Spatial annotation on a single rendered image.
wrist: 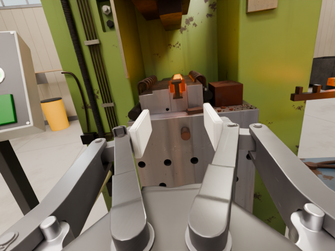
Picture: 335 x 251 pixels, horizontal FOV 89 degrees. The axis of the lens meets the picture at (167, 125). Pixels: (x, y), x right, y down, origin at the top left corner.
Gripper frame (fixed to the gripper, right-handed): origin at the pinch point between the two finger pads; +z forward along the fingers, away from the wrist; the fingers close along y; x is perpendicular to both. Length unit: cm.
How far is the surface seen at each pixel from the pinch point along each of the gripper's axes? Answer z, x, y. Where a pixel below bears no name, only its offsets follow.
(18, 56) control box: 29, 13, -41
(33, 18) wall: 374, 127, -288
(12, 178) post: 25, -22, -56
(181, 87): 33.6, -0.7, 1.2
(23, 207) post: 25, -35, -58
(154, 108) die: 35.1, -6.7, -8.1
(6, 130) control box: 17.8, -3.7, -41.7
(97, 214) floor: 81, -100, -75
